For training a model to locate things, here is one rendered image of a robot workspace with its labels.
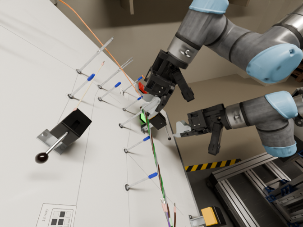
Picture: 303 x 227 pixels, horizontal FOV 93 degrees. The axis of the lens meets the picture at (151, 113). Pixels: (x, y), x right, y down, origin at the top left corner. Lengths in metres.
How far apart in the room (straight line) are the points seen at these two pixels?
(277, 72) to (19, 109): 0.46
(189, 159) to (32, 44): 1.64
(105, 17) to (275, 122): 1.92
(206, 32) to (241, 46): 0.08
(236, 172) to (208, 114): 1.15
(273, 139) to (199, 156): 1.36
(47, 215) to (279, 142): 0.53
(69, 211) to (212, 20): 0.45
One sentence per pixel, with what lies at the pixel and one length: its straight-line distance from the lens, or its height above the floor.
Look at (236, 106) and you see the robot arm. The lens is 0.49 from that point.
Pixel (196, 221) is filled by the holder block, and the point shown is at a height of 0.94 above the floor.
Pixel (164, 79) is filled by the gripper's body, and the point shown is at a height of 1.31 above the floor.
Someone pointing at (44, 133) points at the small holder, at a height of 1.33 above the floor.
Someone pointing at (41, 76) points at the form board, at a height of 1.37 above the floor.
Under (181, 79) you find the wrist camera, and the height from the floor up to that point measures 1.31.
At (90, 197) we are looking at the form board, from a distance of 0.31.
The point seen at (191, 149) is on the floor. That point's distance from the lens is 1.85.
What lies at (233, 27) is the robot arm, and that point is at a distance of 0.45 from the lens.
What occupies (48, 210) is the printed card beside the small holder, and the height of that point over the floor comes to 1.30.
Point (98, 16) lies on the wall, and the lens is 2.06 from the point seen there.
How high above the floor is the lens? 1.52
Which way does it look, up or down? 44 degrees down
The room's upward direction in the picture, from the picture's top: straight up
